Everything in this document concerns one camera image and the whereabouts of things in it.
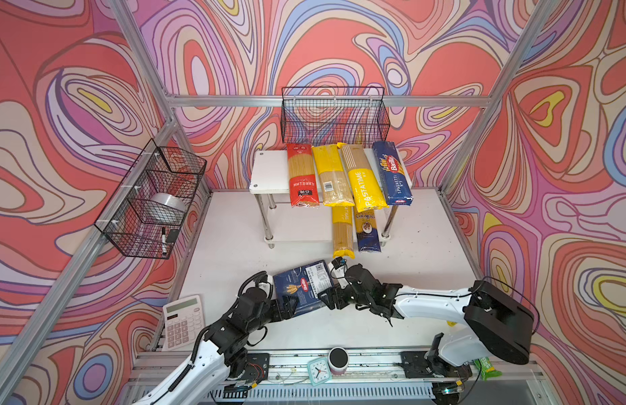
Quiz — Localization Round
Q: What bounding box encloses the dark blue Barilla pasta box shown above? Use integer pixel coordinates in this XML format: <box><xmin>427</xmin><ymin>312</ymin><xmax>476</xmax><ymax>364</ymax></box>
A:
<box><xmin>272</xmin><ymin>261</ymin><xmax>333</xmax><ymax>317</ymax></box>

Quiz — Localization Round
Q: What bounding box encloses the clear blue spaghetti pack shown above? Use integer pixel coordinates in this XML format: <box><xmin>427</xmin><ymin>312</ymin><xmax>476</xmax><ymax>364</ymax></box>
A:
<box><xmin>354</xmin><ymin>209</ymin><xmax>382</xmax><ymax>252</ymax></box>

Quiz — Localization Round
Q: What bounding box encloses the yellow Pastatime spaghetti pack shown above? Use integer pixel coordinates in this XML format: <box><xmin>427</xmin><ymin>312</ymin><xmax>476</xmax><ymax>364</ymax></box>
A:
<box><xmin>338</xmin><ymin>143</ymin><xmax>387</xmax><ymax>213</ymax></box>
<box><xmin>332</xmin><ymin>207</ymin><xmax>355</xmax><ymax>259</ymax></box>

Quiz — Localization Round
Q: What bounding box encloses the blue Barilla spaghetti pack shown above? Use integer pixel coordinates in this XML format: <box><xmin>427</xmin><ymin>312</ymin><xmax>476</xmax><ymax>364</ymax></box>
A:
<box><xmin>372</xmin><ymin>141</ymin><xmax>414</xmax><ymax>206</ymax></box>

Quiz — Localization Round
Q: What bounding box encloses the red spaghetti pack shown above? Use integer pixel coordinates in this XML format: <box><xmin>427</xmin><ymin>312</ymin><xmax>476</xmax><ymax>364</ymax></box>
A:
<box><xmin>287</xmin><ymin>143</ymin><xmax>320</xmax><ymax>207</ymax></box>

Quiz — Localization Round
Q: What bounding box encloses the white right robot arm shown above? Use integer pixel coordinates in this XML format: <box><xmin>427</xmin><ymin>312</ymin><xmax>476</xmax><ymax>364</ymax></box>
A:
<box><xmin>317</xmin><ymin>264</ymin><xmax>534</xmax><ymax>377</ymax></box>

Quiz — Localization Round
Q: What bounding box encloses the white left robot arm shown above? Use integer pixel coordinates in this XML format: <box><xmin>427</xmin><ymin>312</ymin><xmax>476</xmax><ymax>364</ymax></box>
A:
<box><xmin>137</xmin><ymin>286</ymin><xmax>299</xmax><ymax>404</ymax></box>

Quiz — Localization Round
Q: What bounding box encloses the black round speaker can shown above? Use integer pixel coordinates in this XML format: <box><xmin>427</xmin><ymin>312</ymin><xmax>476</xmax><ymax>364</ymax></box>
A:
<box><xmin>328</xmin><ymin>347</ymin><xmax>349</xmax><ymax>376</ymax></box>

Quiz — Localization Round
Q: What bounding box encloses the white calculator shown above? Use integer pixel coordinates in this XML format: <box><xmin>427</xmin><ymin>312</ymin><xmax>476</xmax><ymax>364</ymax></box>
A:
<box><xmin>162</xmin><ymin>295</ymin><xmax>205</xmax><ymax>351</ymax></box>

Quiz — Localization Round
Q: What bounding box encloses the teal alarm clock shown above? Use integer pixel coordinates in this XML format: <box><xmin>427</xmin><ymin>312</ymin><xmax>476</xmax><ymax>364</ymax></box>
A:
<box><xmin>307</xmin><ymin>357</ymin><xmax>333</xmax><ymax>386</ymax></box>

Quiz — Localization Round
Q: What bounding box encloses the black marker pen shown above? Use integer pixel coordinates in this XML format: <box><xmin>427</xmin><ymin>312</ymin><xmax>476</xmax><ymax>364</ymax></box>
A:
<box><xmin>161</xmin><ymin>227</ymin><xmax>168</xmax><ymax>257</ymax></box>

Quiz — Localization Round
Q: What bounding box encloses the silver tape roll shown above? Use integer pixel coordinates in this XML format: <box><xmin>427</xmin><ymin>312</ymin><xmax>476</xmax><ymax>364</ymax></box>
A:
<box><xmin>151</xmin><ymin>192</ymin><xmax>187</xmax><ymax>212</ymax></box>

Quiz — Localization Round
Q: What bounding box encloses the white two-tier shelf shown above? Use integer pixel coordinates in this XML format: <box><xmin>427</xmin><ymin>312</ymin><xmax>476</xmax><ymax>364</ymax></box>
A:
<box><xmin>249</xmin><ymin>146</ymin><xmax>413</xmax><ymax>249</ymax></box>

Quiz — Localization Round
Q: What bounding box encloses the green snack packet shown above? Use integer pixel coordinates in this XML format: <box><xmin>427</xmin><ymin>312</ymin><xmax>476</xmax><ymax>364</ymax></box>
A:
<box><xmin>474</xmin><ymin>357</ymin><xmax>503</xmax><ymax>381</ymax></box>

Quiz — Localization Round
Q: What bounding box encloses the black wire basket left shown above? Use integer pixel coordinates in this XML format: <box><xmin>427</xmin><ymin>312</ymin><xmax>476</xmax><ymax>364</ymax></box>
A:
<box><xmin>95</xmin><ymin>140</ymin><xmax>207</xmax><ymax>260</ymax></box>

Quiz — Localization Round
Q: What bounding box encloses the black wire basket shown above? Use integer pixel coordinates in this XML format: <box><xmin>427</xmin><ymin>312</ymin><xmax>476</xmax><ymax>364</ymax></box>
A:
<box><xmin>95</xmin><ymin>140</ymin><xmax>207</xmax><ymax>260</ymax></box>
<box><xmin>280</xmin><ymin>85</ymin><xmax>391</xmax><ymax>148</ymax></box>

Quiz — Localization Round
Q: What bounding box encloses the black wire basket rear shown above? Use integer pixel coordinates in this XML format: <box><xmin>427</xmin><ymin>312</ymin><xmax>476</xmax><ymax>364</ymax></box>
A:
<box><xmin>280</xmin><ymin>85</ymin><xmax>391</xmax><ymax>148</ymax></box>

